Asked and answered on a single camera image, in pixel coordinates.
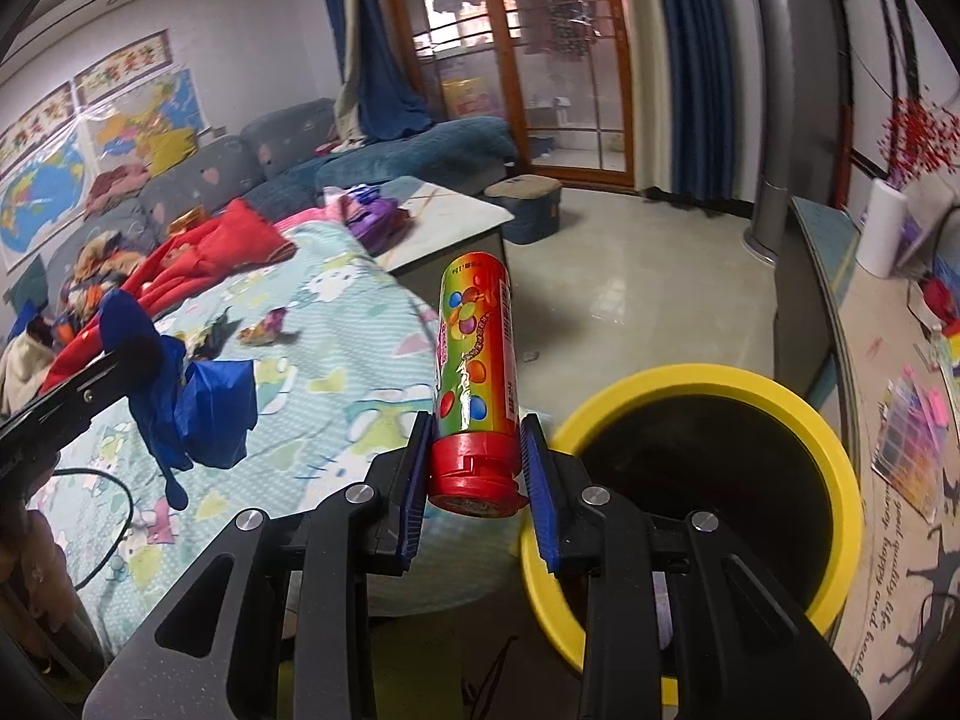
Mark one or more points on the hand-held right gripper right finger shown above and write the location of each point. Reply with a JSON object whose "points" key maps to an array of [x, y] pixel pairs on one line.
{"points": [[538, 495]]}

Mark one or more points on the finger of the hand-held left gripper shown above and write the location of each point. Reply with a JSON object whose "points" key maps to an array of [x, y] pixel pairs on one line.
{"points": [[82, 401]]}

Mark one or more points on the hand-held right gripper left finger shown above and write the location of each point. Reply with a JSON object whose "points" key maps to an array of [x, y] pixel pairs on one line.
{"points": [[416, 495]]}

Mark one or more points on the blue plastic bag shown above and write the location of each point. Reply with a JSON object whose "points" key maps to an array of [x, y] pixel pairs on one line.
{"points": [[202, 412]]}

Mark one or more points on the red candy tube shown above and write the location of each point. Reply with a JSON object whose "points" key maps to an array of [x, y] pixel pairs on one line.
{"points": [[472, 375]]}

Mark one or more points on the yellow trash bin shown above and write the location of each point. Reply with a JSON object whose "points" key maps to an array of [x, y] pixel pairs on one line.
{"points": [[832, 450]]}

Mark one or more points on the person's left hand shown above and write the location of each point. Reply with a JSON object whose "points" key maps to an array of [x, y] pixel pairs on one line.
{"points": [[30, 570]]}

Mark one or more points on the white garment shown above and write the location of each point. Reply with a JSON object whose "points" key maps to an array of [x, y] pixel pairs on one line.
{"points": [[19, 371]]}

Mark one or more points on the colourful clothes pile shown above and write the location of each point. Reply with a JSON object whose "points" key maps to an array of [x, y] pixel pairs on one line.
{"points": [[97, 270]]}

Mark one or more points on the dark crumpled wrapper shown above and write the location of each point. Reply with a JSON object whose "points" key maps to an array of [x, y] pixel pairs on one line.
{"points": [[214, 337]]}

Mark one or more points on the world map poster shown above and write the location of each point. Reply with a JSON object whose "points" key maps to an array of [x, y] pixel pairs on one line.
{"points": [[37, 210]]}

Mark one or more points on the purple candy wrapper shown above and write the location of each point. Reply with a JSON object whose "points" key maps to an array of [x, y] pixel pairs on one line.
{"points": [[266, 326]]}

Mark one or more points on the red garment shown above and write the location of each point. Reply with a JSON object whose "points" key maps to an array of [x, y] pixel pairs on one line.
{"points": [[217, 247]]}

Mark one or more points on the yellow cloth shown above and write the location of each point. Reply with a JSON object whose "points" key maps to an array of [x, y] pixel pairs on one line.
{"points": [[172, 150]]}

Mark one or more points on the grey heart print sofa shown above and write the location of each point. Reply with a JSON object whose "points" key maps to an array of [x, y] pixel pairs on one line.
{"points": [[225, 165]]}

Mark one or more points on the pink and purple clothes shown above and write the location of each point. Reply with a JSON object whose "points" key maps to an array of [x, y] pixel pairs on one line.
{"points": [[367, 214]]}

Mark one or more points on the country map poster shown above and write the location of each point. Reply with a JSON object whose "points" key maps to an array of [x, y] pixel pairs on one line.
{"points": [[142, 120]]}

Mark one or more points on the round footstool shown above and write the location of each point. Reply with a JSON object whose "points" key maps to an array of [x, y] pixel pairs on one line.
{"points": [[529, 206]]}

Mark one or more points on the blue fluffy blanket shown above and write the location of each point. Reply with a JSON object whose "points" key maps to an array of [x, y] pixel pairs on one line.
{"points": [[420, 154]]}

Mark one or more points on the colourful bead box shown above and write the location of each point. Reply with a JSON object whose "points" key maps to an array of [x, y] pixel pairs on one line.
{"points": [[911, 439]]}

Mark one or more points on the wooden glass sliding door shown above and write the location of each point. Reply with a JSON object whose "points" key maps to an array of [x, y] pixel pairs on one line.
{"points": [[570, 67]]}

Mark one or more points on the white paper towel roll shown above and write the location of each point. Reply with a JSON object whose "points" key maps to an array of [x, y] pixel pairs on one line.
{"points": [[883, 229]]}

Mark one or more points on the blue curtain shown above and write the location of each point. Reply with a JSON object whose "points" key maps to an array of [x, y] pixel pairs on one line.
{"points": [[375, 52], [697, 67]]}

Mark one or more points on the grey standing air conditioner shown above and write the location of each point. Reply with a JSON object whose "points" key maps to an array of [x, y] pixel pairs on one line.
{"points": [[769, 105]]}

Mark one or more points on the red flower decoration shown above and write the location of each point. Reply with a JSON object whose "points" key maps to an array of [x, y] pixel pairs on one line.
{"points": [[919, 139]]}

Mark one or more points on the embroidered wall scroll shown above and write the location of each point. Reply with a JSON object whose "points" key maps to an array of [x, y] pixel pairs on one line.
{"points": [[124, 67], [34, 124]]}

